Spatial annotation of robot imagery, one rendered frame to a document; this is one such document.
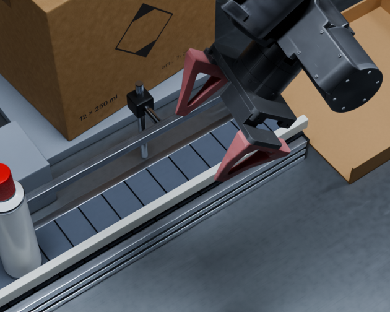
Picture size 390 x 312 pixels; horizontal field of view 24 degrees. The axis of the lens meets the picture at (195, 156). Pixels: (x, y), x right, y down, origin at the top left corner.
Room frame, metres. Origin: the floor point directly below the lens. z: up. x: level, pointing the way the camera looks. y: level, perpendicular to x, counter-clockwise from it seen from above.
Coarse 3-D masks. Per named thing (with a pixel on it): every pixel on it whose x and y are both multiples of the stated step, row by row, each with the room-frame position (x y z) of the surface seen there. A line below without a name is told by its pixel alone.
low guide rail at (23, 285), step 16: (304, 128) 0.84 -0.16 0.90; (240, 160) 0.77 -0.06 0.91; (208, 176) 0.74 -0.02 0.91; (176, 192) 0.71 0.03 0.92; (192, 192) 0.72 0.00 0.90; (144, 208) 0.68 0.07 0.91; (160, 208) 0.69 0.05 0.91; (128, 224) 0.66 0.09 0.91; (96, 240) 0.63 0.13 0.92; (112, 240) 0.64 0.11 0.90; (64, 256) 0.61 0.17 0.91; (80, 256) 0.61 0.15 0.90; (32, 272) 0.58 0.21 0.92; (48, 272) 0.59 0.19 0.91; (16, 288) 0.56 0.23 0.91; (0, 304) 0.55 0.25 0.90
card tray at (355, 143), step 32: (384, 0) 1.16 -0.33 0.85; (384, 32) 1.10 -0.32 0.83; (384, 64) 1.02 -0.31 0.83; (288, 96) 0.96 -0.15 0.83; (320, 96) 0.96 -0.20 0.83; (384, 96) 0.96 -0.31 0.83; (320, 128) 0.89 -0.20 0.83; (352, 128) 0.89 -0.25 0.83; (384, 128) 0.89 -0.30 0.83; (352, 160) 0.83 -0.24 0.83; (384, 160) 0.82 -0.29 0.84
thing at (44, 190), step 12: (216, 96) 0.84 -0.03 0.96; (204, 108) 0.83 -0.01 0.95; (168, 120) 0.80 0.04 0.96; (180, 120) 0.80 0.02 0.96; (144, 132) 0.78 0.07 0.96; (156, 132) 0.78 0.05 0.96; (120, 144) 0.76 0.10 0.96; (132, 144) 0.76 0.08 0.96; (96, 156) 0.74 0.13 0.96; (108, 156) 0.74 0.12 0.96; (120, 156) 0.75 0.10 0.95; (72, 168) 0.72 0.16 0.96; (84, 168) 0.72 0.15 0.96; (96, 168) 0.72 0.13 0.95; (60, 180) 0.70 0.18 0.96; (72, 180) 0.70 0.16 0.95; (36, 192) 0.68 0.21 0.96; (48, 192) 0.68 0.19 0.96
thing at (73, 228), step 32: (224, 128) 0.85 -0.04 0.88; (160, 160) 0.79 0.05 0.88; (192, 160) 0.79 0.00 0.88; (128, 192) 0.74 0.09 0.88; (160, 192) 0.74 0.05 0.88; (64, 224) 0.68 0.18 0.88; (96, 224) 0.68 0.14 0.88; (96, 256) 0.63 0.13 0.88; (0, 288) 0.58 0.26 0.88; (32, 288) 0.58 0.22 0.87
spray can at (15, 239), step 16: (0, 176) 0.61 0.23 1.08; (0, 192) 0.60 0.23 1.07; (16, 192) 0.62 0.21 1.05; (0, 208) 0.60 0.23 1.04; (16, 208) 0.60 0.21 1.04; (0, 224) 0.59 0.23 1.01; (16, 224) 0.60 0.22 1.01; (32, 224) 0.62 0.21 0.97; (0, 240) 0.60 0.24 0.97; (16, 240) 0.59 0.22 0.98; (32, 240) 0.61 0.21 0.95; (0, 256) 0.61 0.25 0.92; (16, 256) 0.59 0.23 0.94; (32, 256) 0.60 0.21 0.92; (16, 272) 0.59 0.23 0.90
